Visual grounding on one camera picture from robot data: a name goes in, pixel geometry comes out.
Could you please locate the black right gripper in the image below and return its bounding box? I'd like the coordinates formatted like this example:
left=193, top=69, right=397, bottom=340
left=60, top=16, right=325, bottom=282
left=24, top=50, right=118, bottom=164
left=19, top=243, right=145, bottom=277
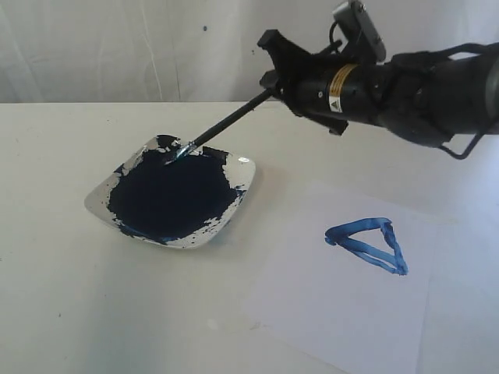
left=257, top=30, right=394, bottom=136

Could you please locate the black paintbrush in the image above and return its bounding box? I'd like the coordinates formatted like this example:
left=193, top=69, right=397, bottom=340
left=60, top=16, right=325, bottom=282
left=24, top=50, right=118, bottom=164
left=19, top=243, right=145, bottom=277
left=164, top=90, right=271, bottom=165

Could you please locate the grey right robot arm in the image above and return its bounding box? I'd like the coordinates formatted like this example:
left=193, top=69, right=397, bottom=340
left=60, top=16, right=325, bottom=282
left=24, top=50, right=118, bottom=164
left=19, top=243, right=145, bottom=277
left=258, top=30, right=498, bottom=148

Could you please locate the white tray with blue paint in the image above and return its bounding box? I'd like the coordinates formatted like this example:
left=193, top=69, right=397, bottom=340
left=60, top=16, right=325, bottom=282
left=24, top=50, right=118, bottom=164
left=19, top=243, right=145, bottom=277
left=84, top=135, right=256, bottom=249

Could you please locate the white paper sheet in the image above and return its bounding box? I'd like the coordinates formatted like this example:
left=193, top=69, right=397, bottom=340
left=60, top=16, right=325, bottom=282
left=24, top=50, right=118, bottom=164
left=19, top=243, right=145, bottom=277
left=242, top=179, right=499, bottom=374

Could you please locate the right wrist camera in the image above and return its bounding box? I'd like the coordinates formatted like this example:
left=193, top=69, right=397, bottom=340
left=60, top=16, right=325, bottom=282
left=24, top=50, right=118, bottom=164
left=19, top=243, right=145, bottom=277
left=333, top=1, right=387, bottom=64

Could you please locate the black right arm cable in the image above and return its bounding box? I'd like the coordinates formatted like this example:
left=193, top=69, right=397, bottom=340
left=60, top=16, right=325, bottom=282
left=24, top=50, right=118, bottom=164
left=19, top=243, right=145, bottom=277
left=327, top=19, right=499, bottom=161

